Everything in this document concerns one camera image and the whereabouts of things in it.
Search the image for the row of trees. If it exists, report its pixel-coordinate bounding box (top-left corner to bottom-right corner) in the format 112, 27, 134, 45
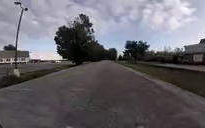
95, 47, 119, 62

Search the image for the grey asphalt path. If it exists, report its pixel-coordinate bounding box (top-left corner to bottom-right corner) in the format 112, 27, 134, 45
0, 59, 205, 128

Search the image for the large dark tree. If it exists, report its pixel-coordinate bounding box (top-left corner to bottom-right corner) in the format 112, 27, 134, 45
53, 13, 99, 66

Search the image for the tall leafy tree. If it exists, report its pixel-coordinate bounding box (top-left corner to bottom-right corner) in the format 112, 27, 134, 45
122, 40, 151, 62

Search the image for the row of bushes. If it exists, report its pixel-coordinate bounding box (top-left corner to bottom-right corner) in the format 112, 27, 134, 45
143, 47, 186, 64

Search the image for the grass verge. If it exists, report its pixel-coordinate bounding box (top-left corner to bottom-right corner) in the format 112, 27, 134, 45
0, 63, 78, 92

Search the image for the grass strip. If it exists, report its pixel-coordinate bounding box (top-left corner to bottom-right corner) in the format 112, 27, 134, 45
118, 60, 205, 103

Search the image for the pale side road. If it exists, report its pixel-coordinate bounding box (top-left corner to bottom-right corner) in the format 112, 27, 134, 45
136, 60, 205, 74

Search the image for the street lamp pole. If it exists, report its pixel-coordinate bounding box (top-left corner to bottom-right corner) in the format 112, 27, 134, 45
11, 1, 29, 78

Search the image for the low long building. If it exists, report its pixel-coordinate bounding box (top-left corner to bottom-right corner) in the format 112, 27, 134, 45
0, 49, 31, 66

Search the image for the grey gabled building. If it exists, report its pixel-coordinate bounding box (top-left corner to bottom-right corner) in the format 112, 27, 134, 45
182, 31, 205, 67

